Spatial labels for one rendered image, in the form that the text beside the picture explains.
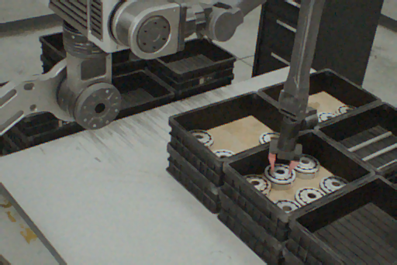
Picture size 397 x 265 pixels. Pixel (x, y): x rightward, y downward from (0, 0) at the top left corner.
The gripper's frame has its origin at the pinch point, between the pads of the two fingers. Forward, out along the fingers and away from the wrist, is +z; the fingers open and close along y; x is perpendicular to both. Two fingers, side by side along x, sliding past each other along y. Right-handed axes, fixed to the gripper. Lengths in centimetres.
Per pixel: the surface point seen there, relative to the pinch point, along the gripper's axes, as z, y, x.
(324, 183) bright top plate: 1.0, -14.5, 1.4
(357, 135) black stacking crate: 2.8, -28.4, -36.4
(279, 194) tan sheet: 4.4, -0.6, 6.9
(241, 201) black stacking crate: 3.4, 11.0, 15.2
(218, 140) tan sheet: 4.4, 22.4, -18.0
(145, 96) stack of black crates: 48, 69, -117
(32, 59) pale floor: 87, 167, -209
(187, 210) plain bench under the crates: 18.1, 27.9, 6.2
